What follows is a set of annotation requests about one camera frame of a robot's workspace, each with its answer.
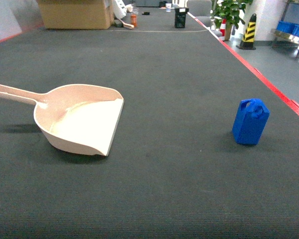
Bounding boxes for wooden brush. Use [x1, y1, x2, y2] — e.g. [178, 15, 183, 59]
[119, 19, 135, 30]

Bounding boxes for blue plastic part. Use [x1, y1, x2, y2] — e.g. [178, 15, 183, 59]
[232, 99, 270, 145]

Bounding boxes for orange bottle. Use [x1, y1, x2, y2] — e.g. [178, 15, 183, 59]
[130, 13, 138, 27]

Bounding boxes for beige plastic dustpan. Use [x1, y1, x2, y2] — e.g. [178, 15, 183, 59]
[0, 84, 124, 156]

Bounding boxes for yellow black traffic cone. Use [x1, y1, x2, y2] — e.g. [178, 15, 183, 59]
[236, 13, 257, 50]

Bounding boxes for black box on table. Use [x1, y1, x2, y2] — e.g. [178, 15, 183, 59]
[174, 7, 189, 28]

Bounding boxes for blue bins on metal shelf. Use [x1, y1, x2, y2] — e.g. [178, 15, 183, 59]
[271, 21, 299, 45]

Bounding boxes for green potted plant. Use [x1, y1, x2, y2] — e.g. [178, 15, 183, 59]
[211, 0, 253, 41]

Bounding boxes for white cup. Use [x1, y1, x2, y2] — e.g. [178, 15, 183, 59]
[165, 3, 172, 12]

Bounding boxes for cardboard box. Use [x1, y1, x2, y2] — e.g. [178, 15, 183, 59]
[37, 0, 114, 29]

